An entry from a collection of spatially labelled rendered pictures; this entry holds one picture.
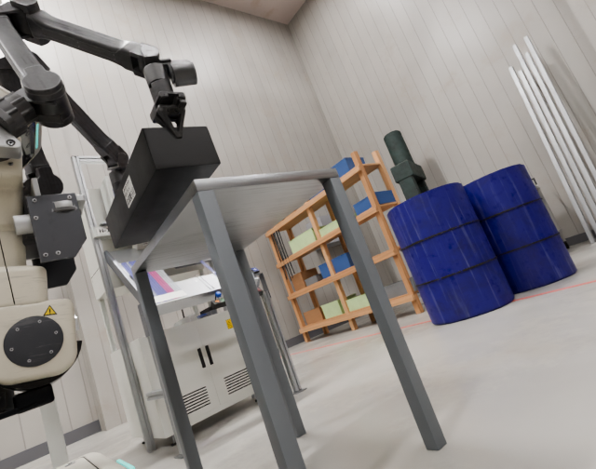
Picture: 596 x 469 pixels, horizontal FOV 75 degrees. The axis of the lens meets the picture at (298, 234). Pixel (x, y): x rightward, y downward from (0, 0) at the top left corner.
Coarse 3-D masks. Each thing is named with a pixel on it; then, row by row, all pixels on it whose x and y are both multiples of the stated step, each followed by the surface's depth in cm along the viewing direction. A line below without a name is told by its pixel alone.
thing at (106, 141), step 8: (72, 104) 129; (80, 112) 131; (80, 120) 131; (88, 120) 133; (80, 128) 132; (88, 128) 133; (96, 128) 135; (88, 136) 134; (96, 136) 135; (104, 136) 137; (96, 144) 136; (104, 144) 137; (112, 144) 139; (104, 152) 138; (112, 152) 139; (120, 152) 141; (104, 160) 142; (112, 160) 140; (128, 160) 144
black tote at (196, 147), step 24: (144, 144) 93; (168, 144) 95; (192, 144) 98; (144, 168) 96; (168, 168) 93; (192, 168) 98; (216, 168) 104; (120, 192) 116; (144, 192) 100; (168, 192) 106; (120, 216) 121; (144, 216) 116; (120, 240) 129; (144, 240) 139
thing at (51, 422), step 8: (40, 408) 168; (48, 408) 169; (56, 408) 170; (48, 416) 168; (56, 416) 170; (48, 424) 167; (56, 424) 169; (48, 432) 166; (56, 432) 168; (48, 440) 166; (56, 440) 167; (48, 448) 165; (56, 448) 166; (64, 448) 167; (56, 456) 165; (64, 456) 166; (56, 464) 164
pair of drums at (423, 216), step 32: (448, 192) 283; (480, 192) 311; (512, 192) 302; (416, 224) 286; (448, 224) 278; (480, 224) 289; (512, 224) 300; (544, 224) 299; (416, 256) 290; (448, 256) 275; (480, 256) 274; (512, 256) 300; (544, 256) 292; (448, 288) 275; (480, 288) 268; (512, 288) 303; (448, 320) 278
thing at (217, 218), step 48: (192, 192) 89; (240, 192) 97; (288, 192) 111; (336, 192) 111; (192, 240) 124; (240, 240) 148; (144, 288) 138; (240, 288) 84; (384, 288) 108; (240, 336) 82; (384, 336) 106; (288, 384) 154; (192, 432) 129; (288, 432) 78; (432, 432) 99
